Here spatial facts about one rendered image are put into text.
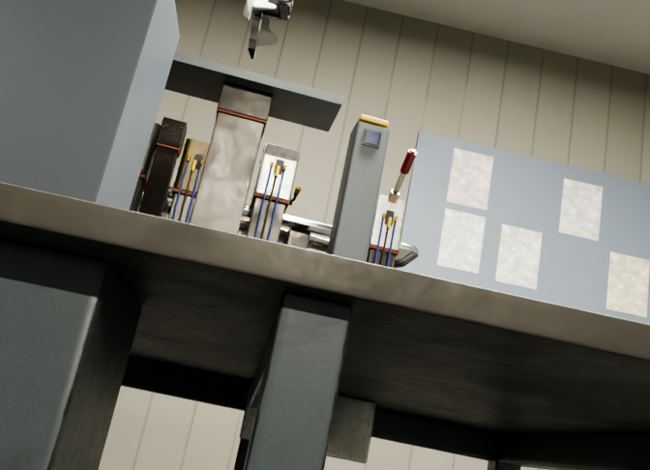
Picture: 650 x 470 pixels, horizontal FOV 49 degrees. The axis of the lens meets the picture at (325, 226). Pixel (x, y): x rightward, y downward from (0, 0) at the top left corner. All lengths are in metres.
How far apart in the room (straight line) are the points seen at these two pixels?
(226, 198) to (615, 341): 0.78
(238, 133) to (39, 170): 0.54
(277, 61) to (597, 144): 1.76
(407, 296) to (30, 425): 0.42
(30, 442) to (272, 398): 0.26
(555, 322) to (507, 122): 3.20
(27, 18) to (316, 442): 0.66
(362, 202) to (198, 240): 0.69
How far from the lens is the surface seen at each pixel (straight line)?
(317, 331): 0.78
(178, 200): 1.54
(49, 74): 1.01
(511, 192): 3.80
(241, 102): 1.43
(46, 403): 0.84
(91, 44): 1.02
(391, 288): 0.76
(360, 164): 1.42
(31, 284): 0.86
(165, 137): 1.54
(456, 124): 3.87
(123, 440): 3.40
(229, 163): 1.38
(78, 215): 0.78
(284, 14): 1.60
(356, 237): 1.38
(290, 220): 1.65
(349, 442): 1.96
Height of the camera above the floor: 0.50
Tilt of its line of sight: 17 degrees up
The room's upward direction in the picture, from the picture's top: 11 degrees clockwise
